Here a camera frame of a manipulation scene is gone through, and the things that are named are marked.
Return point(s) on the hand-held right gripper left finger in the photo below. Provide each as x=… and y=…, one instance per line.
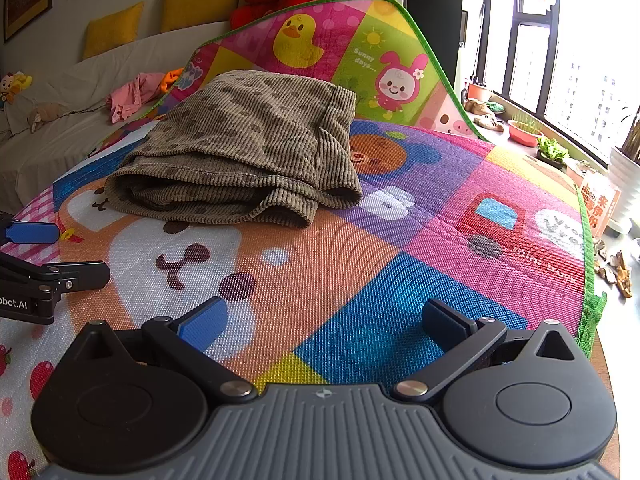
x=207, y=325

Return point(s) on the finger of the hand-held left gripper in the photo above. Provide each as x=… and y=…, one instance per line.
x=80, y=275
x=32, y=233

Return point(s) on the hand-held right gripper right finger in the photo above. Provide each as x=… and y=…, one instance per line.
x=445, y=322

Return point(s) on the colourful printed play mat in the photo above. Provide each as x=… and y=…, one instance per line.
x=350, y=270

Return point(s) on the beige plush toy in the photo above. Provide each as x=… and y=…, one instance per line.
x=42, y=112

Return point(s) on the sofa with white cover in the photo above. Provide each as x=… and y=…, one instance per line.
x=75, y=90

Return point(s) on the yellow and red plush toy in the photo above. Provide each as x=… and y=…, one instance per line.
x=12, y=85

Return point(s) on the pink crumpled cloth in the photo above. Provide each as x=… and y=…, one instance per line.
x=130, y=95

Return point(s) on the driftwood pieces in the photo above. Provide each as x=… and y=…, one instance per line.
x=620, y=270

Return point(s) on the orange printed box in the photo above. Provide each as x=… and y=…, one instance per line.
x=600, y=205

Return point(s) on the small green potted plant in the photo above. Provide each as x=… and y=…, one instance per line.
x=552, y=152

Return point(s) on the pink bowl with grass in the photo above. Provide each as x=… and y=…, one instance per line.
x=524, y=132

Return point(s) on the beige shell ornaments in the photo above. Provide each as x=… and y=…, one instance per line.
x=485, y=117

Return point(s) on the orange crumpled cloth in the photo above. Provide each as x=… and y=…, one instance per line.
x=172, y=77

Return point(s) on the palm plant in white pot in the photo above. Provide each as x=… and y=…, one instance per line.
x=622, y=180

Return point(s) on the terracotta plant pot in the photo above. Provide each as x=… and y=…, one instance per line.
x=477, y=91

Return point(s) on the black window frame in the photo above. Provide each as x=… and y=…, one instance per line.
x=530, y=15

